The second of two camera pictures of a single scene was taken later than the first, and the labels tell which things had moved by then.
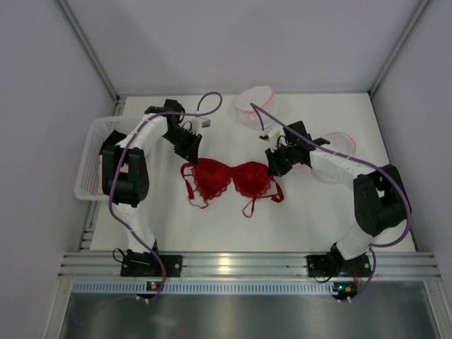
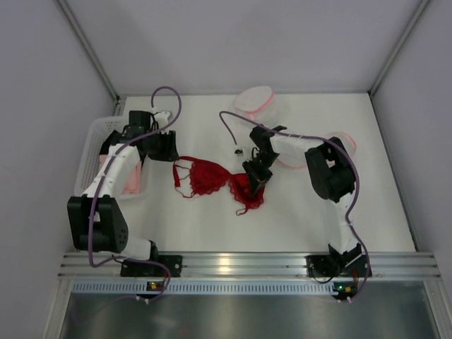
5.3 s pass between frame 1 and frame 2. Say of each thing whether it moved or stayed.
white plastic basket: stayed
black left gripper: moved
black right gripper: moved
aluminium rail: stayed
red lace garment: moved
